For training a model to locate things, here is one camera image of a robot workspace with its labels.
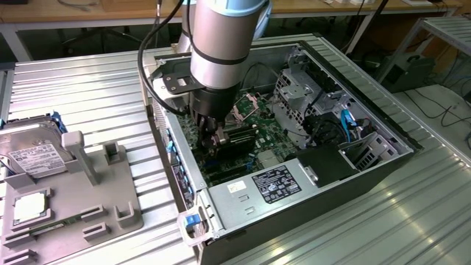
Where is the blue SATA wire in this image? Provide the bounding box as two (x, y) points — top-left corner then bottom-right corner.
(340, 109), (359, 144)

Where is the wrist camera with black bracket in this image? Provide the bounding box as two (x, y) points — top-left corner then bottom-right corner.
(152, 72), (207, 104)

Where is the black camera cable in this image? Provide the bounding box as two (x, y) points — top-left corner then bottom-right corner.
(137, 0), (192, 116)

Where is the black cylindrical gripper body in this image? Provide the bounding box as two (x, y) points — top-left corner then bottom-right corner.
(189, 85), (240, 122)

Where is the black curved wire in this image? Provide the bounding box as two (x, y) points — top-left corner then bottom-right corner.
(244, 62), (283, 97)

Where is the metal slat side table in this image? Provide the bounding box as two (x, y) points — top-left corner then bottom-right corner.
(375, 16), (471, 83)

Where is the open black PC case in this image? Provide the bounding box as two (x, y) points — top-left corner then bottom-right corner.
(139, 40), (424, 265)

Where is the wooden desk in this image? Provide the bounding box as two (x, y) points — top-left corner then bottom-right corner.
(0, 0), (464, 63)

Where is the silver hard disk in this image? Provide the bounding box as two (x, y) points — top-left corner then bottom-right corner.
(0, 121), (75, 179)

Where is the silver chipset heatsink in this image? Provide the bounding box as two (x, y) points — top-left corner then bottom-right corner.
(256, 151), (280, 167)

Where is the green motherboard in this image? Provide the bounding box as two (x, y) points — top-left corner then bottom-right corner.
(176, 92), (303, 186)

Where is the green RAM stick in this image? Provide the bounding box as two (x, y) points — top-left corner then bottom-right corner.
(29, 214), (84, 235)

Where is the silver CPU chip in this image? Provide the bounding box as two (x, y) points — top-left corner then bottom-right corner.
(12, 193), (51, 221)

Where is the grey parts rack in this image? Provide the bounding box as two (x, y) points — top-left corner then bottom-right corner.
(0, 131), (145, 265)

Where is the metal socket cover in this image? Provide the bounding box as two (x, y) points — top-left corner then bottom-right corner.
(233, 93), (259, 121)

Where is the silver drive cage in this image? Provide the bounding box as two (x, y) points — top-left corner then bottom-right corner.
(274, 45), (356, 144)

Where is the blue disk caddy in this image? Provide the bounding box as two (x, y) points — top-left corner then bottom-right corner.
(0, 110), (69, 134)

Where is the black wire bundle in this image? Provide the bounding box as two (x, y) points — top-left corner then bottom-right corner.
(304, 113), (348, 147)

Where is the silver power supply unit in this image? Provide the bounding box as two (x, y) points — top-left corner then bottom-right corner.
(205, 158), (320, 230)

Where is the low-profile graphics card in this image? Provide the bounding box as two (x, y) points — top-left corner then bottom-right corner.
(211, 125), (259, 157)

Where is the black box on floor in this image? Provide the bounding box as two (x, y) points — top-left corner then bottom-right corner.
(382, 55), (438, 93)

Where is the silver disk bay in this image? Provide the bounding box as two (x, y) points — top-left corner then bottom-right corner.
(340, 131), (415, 171)

